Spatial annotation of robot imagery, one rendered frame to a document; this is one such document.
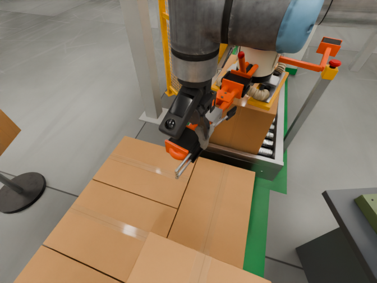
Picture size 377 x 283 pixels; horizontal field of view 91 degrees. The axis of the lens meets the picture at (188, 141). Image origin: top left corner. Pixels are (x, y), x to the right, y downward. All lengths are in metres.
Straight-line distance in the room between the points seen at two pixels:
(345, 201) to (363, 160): 1.51
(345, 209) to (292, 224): 0.77
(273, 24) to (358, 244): 0.99
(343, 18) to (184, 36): 0.28
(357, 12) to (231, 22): 0.23
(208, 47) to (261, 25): 0.09
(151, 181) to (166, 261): 0.65
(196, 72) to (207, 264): 0.55
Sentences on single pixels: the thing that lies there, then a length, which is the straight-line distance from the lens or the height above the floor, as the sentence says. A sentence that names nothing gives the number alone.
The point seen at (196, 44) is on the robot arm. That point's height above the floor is 1.49.
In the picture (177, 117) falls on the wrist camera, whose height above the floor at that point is 1.36.
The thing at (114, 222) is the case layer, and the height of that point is 0.54.
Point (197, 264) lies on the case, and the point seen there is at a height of 0.94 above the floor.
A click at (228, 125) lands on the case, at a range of 1.22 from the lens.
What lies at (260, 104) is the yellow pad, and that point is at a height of 1.10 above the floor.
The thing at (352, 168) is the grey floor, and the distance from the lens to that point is 2.53.
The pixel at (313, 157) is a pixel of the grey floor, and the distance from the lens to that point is 2.39.
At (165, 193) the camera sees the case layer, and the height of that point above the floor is 0.54.
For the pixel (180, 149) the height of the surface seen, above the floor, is 1.24.
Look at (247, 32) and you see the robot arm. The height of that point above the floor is 1.52.
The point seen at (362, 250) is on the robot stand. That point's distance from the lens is 1.14.
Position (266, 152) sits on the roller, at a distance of 1.46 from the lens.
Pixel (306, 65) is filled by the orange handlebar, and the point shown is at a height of 1.22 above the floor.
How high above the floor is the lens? 1.62
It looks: 50 degrees down
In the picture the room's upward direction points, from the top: straight up
